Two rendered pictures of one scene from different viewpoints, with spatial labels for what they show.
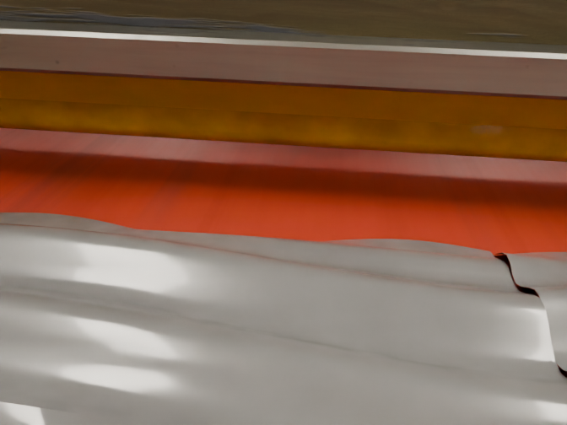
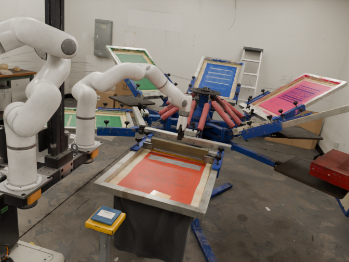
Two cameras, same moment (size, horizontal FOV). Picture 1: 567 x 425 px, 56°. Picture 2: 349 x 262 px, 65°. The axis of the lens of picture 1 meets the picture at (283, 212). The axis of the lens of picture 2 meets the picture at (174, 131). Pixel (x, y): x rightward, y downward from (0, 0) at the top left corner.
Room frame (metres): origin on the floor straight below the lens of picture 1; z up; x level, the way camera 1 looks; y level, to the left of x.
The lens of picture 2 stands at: (-1.58, -0.25, 1.73)
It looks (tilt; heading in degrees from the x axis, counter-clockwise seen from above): 19 degrees down; 8
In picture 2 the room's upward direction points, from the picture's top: 8 degrees clockwise
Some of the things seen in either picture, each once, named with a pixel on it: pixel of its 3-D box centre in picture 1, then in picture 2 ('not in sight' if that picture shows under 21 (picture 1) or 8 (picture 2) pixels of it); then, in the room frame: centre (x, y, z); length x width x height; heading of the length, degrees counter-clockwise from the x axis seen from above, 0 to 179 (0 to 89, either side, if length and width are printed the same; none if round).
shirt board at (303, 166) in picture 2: not in sight; (259, 156); (0.60, -0.67, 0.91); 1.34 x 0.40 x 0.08; 55
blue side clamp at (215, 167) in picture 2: not in sight; (217, 162); (0.15, -0.33, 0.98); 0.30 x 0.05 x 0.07; 175
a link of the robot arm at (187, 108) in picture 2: not in sight; (180, 102); (0.13, -0.02, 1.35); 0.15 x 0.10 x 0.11; 136
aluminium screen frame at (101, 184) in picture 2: not in sight; (169, 168); (-0.07, -0.03, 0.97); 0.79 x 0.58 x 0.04; 175
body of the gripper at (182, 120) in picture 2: not in sight; (183, 121); (0.15, -0.05, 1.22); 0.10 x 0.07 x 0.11; 175
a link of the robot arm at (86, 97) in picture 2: not in sight; (85, 101); (-0.31, 0.41, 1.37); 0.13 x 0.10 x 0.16; 46
